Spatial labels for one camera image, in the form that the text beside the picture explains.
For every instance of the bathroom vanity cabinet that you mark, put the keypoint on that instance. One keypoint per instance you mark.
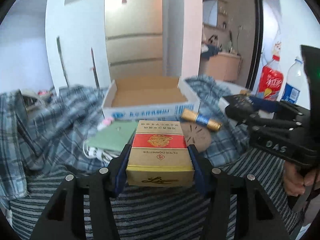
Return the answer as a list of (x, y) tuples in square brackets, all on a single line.
[(223, 66)]

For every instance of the round tan vented disc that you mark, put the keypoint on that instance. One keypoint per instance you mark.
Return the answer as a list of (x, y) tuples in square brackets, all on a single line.
[(197, 135)]

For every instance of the grey striped cloth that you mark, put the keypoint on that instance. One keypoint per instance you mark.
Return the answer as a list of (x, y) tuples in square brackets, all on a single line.
[(158, 212)]

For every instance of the gold refrigerator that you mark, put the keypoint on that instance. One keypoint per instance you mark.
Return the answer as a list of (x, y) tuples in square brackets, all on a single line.
[(134, 38)]

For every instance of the grey canvas bag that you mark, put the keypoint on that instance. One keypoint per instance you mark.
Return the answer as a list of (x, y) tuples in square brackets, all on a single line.
[(32, 100)]

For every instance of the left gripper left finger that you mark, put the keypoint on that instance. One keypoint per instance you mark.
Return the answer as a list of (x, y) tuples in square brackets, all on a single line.
[(64, 217)]

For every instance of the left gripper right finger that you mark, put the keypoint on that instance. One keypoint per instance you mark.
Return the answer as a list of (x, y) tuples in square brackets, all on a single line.
[(255, 216)]

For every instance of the white cardboard tray box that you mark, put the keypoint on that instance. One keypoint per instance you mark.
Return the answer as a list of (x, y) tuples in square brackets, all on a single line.
[(145, 97)]

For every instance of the red iced tea bottle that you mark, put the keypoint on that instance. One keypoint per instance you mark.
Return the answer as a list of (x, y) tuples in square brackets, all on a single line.
[(272, 77)]

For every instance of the dark blue clothes pile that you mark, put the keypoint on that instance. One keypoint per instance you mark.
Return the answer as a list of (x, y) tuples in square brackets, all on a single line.
[(208, 50)]

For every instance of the small gold foil box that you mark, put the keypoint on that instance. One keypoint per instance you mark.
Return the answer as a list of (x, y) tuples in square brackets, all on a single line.
[(245, 92)]

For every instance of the blue gold cigarette box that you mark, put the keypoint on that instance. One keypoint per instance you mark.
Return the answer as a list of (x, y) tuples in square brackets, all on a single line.
[(201, 120)]

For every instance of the black framed glass door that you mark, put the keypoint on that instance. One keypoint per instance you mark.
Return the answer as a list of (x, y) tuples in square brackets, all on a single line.
[(258, 42)]

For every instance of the grey mop handle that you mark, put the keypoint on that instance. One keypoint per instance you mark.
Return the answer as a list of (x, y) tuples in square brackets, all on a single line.
[(61, 60)]

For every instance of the blue plaid shirt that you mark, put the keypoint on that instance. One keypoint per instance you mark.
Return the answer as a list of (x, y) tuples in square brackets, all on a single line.
[(37, 145)]

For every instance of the red floor clutter pile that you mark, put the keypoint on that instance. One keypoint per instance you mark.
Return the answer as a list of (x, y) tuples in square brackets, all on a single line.
[(45, 93)]

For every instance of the bathroom mirror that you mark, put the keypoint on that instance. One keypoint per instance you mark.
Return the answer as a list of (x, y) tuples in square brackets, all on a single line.
[(210, 9)]

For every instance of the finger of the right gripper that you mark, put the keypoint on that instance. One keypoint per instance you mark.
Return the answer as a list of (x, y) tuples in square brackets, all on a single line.
[(239, 107), (257, 124)]

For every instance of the red gold cigarette box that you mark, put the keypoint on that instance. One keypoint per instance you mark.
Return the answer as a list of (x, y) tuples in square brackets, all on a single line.
[(159, 156)]

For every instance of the person's right hand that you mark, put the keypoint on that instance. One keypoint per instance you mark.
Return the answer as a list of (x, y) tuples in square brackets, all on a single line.
[(294, 183)]

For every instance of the clear blue label bottle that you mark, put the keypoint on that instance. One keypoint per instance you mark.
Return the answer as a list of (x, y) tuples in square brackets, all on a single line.
[(296, 82)]

